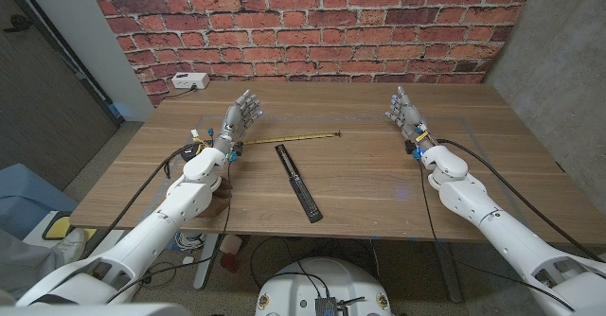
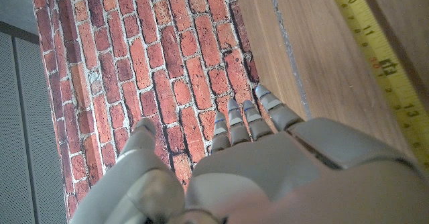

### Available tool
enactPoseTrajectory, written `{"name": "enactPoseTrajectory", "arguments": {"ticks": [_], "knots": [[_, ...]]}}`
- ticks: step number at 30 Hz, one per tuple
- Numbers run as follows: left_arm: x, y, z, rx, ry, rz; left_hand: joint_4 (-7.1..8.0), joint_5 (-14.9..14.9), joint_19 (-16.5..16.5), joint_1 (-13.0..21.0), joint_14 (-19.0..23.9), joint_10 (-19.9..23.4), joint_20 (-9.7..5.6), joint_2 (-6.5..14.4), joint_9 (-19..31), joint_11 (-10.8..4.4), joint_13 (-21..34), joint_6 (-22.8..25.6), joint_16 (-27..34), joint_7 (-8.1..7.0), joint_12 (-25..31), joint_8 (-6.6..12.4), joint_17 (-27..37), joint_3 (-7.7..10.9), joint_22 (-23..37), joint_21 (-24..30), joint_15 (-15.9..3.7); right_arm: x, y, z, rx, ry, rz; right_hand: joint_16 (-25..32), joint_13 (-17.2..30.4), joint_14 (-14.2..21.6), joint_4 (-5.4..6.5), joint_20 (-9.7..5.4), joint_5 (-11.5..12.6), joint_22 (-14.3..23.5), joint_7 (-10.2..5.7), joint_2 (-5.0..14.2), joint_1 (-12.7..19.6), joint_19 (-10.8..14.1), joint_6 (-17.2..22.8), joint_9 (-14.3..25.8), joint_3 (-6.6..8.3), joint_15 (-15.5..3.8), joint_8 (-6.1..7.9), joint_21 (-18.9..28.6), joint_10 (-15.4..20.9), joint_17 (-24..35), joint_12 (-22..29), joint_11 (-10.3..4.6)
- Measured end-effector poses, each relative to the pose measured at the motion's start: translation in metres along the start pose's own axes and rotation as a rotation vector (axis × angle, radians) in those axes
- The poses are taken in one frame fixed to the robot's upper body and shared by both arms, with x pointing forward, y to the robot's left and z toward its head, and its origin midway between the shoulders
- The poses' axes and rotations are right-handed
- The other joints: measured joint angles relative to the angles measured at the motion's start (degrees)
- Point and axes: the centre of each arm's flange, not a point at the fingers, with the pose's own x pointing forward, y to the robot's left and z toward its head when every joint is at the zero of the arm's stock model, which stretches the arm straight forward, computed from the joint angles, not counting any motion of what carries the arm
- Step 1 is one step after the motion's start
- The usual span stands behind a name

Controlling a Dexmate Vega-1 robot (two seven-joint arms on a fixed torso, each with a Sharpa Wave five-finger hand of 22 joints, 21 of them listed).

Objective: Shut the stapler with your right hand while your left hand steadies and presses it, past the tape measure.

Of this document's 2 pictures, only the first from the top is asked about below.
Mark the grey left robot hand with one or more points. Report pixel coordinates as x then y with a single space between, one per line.
237 117

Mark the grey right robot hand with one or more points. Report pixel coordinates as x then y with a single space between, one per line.
409 117

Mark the long black stapler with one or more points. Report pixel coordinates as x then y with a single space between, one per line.
298 183

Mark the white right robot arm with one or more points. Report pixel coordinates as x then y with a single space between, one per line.
497 231

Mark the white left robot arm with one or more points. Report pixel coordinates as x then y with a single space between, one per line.
156 226

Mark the yellow tape measure black case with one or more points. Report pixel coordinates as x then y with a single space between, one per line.
293 138

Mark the white power strip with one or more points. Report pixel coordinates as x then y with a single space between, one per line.
190 80

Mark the brown wooden object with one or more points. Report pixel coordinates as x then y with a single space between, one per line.
215 206

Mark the red and white bottle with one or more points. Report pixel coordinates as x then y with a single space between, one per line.
230 252

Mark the grey metal table leg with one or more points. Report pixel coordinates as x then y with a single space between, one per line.
447 268
206 259

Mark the small white adapter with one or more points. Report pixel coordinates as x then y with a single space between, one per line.
188 260

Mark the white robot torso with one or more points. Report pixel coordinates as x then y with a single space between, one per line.
326 283

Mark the white shoe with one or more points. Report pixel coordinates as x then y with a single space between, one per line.
72 245

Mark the yellow pad with black edge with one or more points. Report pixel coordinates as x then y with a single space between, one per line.
59 228

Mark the blue plastic bin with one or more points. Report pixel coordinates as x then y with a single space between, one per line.
28 198

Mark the printed brick wall backdrop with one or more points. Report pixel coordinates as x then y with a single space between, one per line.
308 32

